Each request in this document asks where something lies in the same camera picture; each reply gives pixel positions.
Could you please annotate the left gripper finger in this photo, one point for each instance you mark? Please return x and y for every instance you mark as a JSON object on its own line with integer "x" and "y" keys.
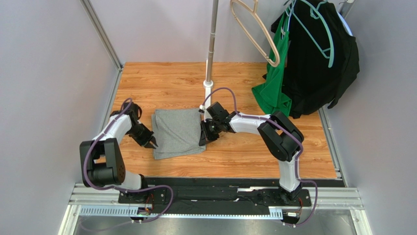
{"x": 153, "y": 140}
{"x": 149, "y": 145}

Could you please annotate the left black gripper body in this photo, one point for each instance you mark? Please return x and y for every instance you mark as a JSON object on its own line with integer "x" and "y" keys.
{"x": 141, "y": 133}

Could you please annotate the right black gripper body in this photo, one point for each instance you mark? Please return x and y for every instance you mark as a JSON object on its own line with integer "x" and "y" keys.
{"x": 205, "y": 133}

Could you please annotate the grey cloth napkin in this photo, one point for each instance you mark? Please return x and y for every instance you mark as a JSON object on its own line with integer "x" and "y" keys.
{"x": 177, "y": 132}

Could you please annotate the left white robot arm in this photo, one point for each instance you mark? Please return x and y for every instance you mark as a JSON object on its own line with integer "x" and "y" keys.
{"x": 102, "y": 164}

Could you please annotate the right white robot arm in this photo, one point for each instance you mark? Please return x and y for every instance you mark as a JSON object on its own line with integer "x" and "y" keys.
{"x": 282, "y": 138}

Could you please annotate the green shirt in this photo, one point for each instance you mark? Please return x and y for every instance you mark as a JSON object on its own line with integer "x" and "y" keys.
{"x": 269, "y": 95}

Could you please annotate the metal stand pole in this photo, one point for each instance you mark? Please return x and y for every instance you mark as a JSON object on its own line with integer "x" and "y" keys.
{"x": 213, "y": 30}

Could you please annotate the beige clothes hanger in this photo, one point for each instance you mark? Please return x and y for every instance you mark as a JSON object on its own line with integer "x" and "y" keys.
{"x": 247, "y": 17}

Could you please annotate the black shirt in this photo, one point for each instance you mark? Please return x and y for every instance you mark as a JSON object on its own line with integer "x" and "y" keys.
{"x": 322, "y": 59}

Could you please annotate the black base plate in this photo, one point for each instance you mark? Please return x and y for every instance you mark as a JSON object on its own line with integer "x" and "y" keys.
{"x": 217, "y": 196}

